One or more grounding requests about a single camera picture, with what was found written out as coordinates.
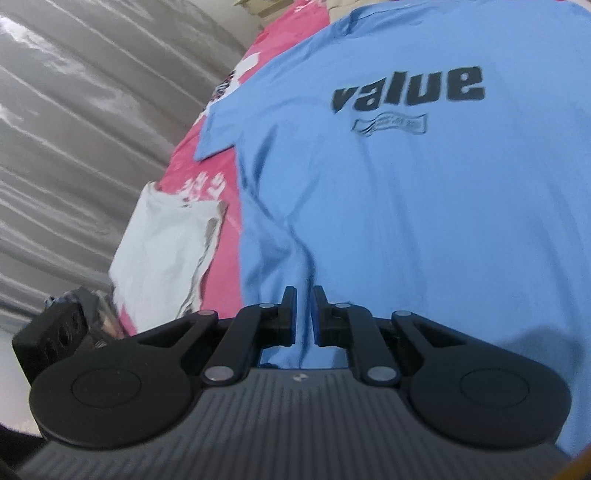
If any grey curtain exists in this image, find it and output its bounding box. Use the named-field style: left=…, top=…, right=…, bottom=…
left=0, top=0, right=259, bottom=333

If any pink floral blanket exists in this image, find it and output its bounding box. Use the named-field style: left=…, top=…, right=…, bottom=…
left=117, top=0, right=342, bottom=335

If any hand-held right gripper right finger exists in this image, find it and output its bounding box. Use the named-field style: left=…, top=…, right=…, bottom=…
left=313, top=286, right=468, bottom=385

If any white folded cloth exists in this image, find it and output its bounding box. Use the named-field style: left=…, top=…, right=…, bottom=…
left=108, top=182, right=229, bottom=324

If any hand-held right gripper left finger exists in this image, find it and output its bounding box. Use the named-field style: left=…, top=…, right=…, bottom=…
left=136, top=286, right=297, bottom=385

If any light blue t-shirt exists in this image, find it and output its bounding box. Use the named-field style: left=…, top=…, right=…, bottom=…
left=193, top=2, right=591, bottom=462

